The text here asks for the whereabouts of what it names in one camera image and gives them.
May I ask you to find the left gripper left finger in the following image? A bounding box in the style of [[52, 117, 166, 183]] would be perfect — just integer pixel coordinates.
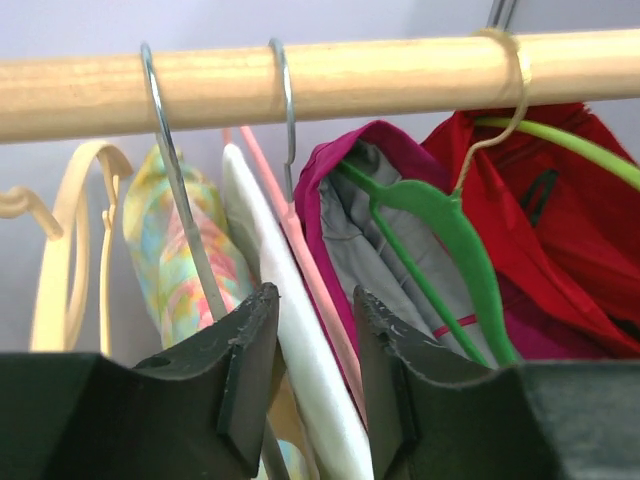
[[1, 283, 279, 479]]

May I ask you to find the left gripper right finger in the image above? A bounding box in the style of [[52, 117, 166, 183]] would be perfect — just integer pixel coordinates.
[[354, 288, 639, 479]]

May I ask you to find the grey hanger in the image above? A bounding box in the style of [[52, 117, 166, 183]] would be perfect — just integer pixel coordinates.
[[140, 43, 275, 449]]

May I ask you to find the magenta skirt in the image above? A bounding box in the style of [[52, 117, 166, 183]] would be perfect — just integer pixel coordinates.
[[294, 120, 608, 368]]

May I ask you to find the green hanger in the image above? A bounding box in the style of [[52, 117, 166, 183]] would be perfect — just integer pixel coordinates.
[[335, 28, 532, 366]]

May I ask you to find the red skirt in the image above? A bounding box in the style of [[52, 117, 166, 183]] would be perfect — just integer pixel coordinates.
[[420, 102, 640, 360]]

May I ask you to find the pink hanger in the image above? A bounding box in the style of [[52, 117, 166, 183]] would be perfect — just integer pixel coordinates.
[[239, 37, 367, 423]]

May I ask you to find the yellow-green hanger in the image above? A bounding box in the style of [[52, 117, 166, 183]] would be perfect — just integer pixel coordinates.
[[473, 0, 640, 194]]

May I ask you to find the white garment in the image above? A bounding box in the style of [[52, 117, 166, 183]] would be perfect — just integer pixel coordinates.
[[222, 144, 374, 480]]

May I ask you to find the floral pastel garment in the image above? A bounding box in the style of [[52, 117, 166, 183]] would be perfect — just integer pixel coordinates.
[[122, 144, 314, 480]]

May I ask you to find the grey garment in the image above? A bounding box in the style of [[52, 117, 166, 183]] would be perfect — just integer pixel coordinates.
[[319, 171, 474, 356]]

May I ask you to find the wooden clothes rack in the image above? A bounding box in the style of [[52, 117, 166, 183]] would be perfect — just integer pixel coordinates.
[[1, 29, 639, 143]]

